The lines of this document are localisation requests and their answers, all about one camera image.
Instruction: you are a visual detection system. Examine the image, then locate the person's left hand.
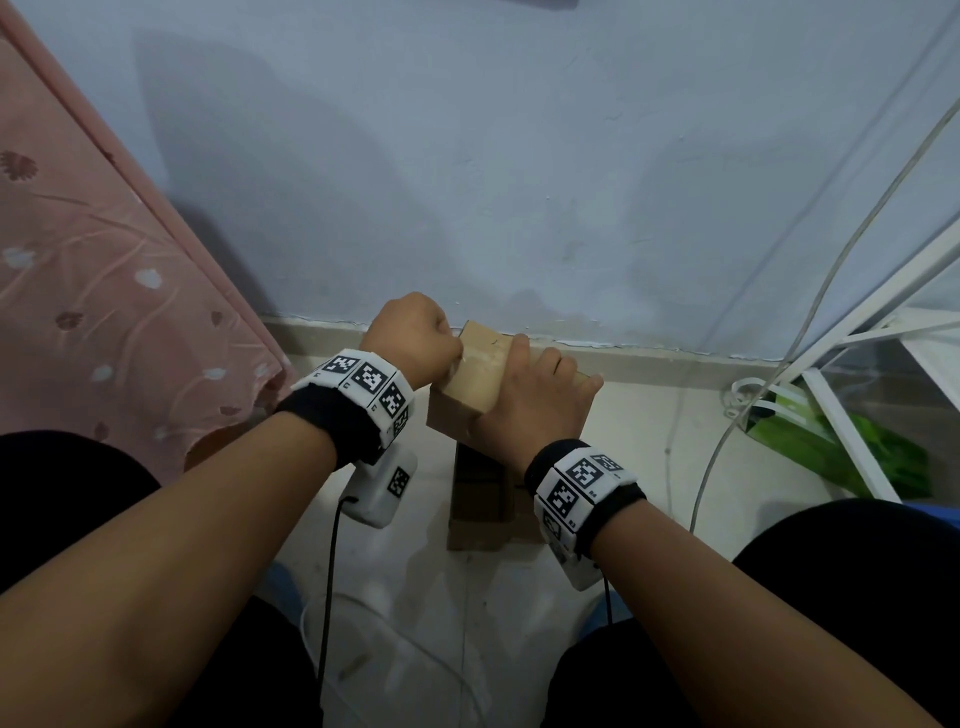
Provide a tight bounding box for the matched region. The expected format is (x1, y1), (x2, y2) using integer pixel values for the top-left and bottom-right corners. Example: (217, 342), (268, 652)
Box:
(358, 290), (465, 391)

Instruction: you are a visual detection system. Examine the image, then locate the person's right hand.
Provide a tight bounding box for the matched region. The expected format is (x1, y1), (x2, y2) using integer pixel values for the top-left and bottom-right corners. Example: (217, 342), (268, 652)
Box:
(468, 333), (605, 478)

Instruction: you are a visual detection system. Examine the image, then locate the taped brown cardboard box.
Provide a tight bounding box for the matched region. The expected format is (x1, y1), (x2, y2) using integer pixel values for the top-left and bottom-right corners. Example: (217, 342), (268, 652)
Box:
(425, 320), (594, 444)

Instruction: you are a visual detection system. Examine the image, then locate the person's left forearm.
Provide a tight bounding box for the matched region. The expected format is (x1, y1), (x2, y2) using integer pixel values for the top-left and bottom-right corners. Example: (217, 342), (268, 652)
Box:
(0, 410), (339, 728)

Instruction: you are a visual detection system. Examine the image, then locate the person's right forearm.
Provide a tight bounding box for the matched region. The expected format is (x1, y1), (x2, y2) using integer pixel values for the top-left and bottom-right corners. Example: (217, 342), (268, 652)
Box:
(592, 498), (946, 728)

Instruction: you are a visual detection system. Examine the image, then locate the person's right blue shoe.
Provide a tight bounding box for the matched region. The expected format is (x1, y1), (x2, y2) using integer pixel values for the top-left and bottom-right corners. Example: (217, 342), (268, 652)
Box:
(577, 592), (635, 643)

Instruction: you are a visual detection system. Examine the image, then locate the left wrist marker band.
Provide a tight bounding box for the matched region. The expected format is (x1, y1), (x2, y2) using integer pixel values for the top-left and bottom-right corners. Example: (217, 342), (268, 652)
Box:
(275, 348), (416, 470)

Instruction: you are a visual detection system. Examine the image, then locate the wrist marker band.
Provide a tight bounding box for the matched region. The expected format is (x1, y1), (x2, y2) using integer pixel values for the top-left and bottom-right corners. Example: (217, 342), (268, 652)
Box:
(275, 348), (416, 470)
(522, 438), (648, 560)

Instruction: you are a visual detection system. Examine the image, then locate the right wrist marker band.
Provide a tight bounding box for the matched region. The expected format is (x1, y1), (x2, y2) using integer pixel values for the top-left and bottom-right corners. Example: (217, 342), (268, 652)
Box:
(522, 438), (648, 560)

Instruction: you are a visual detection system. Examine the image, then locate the green plastic bag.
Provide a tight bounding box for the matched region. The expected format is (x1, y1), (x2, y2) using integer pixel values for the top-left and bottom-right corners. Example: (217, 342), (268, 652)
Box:
(746, 408), (931, 502)

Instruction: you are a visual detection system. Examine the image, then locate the pink floral bedsheet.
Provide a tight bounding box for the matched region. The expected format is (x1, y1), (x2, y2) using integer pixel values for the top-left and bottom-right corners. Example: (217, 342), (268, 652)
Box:
(0, 0), (295, 485)

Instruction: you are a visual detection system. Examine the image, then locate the white metal rack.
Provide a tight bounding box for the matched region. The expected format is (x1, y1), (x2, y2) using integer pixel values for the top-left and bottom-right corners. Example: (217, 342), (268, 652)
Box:
(772, 217), (960, 504)

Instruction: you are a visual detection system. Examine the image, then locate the blue plastic bin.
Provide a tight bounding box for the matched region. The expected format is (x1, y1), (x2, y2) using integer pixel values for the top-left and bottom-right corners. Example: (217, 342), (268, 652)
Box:
(899, 500), (960, 530)

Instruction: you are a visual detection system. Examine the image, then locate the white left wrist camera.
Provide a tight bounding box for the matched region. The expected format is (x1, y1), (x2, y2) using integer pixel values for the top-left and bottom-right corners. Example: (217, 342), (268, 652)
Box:
(341, 442), (420, 530)

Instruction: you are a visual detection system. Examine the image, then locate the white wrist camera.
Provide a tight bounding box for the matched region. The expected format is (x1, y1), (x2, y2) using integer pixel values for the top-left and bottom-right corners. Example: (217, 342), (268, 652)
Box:
(547, 539), (605, 594)
(341, 442), (420, 530)

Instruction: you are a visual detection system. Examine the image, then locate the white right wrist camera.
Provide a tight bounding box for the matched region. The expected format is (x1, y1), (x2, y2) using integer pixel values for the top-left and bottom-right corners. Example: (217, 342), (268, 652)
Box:
(547, 539), (605, 594)

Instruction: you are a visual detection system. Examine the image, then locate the coiled white cable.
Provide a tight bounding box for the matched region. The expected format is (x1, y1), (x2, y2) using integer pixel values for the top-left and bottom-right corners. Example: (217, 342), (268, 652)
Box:
(723, 374), (808, 425)

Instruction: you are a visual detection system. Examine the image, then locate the white floor cable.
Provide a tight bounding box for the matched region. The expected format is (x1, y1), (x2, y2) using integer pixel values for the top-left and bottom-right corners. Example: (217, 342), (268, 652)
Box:
(299, 592), (489, 728)

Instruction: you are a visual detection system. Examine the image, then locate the black left camera cable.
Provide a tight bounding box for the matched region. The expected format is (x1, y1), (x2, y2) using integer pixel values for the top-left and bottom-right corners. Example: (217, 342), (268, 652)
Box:
(314, 494), (361, 728)

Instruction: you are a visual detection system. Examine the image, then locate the thin grey wall cable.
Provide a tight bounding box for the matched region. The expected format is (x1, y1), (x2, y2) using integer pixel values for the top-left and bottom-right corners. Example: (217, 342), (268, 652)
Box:
(688, 97), (960, 535)

